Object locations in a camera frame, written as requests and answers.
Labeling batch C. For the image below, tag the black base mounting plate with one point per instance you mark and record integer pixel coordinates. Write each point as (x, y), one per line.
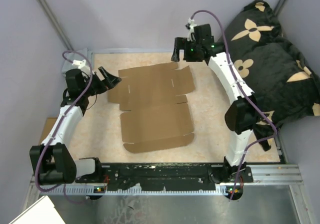
(174, 177)

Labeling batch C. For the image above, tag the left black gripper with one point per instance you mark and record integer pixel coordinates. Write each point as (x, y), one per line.
(108, 82)

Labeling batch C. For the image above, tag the small flat cardboard box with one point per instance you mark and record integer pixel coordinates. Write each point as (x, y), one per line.
(49, 123)

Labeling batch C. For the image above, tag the aluminium rail frame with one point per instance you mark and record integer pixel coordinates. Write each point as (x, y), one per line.
(182, 193)

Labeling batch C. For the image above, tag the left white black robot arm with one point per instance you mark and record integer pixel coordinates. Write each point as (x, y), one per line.
(51, 161)

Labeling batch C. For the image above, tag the black floral pillow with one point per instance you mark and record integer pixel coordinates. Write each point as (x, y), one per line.
(272, 66)

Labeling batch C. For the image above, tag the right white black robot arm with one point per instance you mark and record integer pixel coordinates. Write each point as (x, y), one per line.
(241, 116)

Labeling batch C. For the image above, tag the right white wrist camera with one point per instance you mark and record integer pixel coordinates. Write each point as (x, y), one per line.
(190, 27)

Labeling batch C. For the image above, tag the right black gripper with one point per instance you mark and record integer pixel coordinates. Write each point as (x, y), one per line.
(182, 44)

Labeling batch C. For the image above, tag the grey folded cloth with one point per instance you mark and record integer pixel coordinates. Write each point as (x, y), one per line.
(72, 56)

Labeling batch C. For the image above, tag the brown cardboard box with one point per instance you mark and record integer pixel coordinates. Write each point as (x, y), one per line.
(155, 112)

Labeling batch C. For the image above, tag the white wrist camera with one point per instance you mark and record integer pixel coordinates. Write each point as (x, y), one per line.
(82, 65)
(190, 27)

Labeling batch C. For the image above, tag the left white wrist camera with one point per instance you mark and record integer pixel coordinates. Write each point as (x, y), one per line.
(82, 65)

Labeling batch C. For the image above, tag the white sheet corner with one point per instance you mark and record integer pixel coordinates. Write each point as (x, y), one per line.
(43, 211)

